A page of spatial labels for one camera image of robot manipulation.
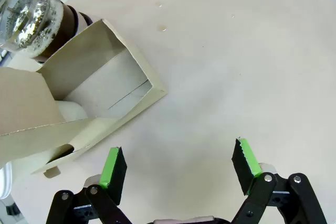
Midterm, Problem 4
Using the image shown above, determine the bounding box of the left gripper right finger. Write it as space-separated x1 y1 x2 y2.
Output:
230 137 328 224

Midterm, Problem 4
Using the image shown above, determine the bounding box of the white rounded plastic part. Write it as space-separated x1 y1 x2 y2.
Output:
0 162 13 200

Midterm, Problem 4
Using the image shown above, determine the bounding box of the brown cardboard cup carrier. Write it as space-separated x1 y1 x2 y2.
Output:
0 18 169 180

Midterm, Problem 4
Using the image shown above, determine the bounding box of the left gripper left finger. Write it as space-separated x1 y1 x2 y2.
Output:
46 146 132 224

